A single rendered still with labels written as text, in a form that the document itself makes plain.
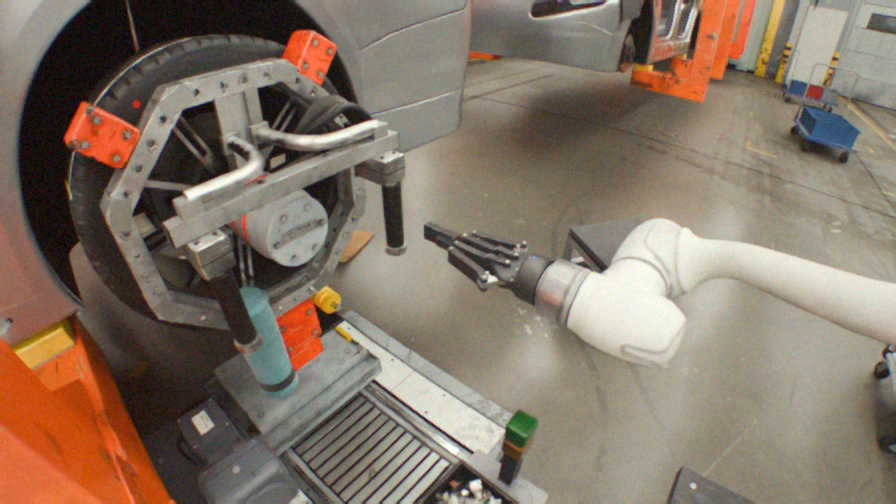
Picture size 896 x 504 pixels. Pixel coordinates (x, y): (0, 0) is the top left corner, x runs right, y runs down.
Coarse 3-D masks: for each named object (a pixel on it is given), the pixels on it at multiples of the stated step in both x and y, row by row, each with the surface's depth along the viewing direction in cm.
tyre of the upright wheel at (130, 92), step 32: (128, 64) 61; (160, 64) 57; (192, 64) 61; (224, 64) 66; (96, 96) 58; (128, 96) 55; (64, 160) 63; (96, 160) 54; (96, 192) 56; (96, 224) 57; (96, 256) 59; (128, 288) 66; (160, 320) 73
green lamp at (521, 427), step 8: (512, 416) 60; (520, 416) 60; (528, 416) 60; (512, 424) 59; (520, 424) 59; (528, 424) 59; (536, 424) 59; (504, 432) 61; (512, 432) 59; (520, 432) 58; (528, 432) 58; (512, 440) 60; (520, 440) 58; (528, 440) 59
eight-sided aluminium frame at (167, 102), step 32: (256, 64) 64; (288, 64) 68; (160, 96) 53; (192, 96) 56; (320, 96) 76; (160, 128) 54; (128, 192) 57; (352, 192) 94; (128, 224) 55; (352, 224) 97; (128, 256) 57; (320, 256) 98; (160, 288) 64; (288, 288) 94; (320, 288) 96; (192, 320) 71; (224, 320) 77
